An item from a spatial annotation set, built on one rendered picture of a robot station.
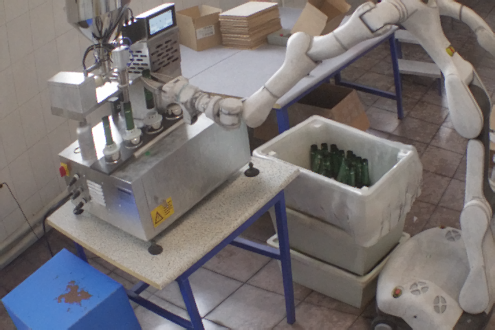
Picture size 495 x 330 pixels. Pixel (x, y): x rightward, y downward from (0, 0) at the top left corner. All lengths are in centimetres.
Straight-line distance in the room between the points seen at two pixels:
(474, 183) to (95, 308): 149
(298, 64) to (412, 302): 103
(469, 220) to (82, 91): 148
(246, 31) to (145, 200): 184
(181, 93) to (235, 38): 177
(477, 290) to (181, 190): 127
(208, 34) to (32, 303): 229
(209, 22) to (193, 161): 177
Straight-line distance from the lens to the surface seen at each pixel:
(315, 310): 287
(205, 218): 224
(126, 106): 211
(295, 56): 193
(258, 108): 194
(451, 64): 200
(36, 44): 353
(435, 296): 240
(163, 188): 210
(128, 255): 213
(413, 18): 197
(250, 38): 370
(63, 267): 243
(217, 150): 227
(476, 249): 226
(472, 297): 241
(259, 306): 295
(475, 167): 213
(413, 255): 265
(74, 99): 211
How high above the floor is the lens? 198
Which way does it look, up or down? 30 degrees down
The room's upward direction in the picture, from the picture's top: 8 degrees counter-clockwise
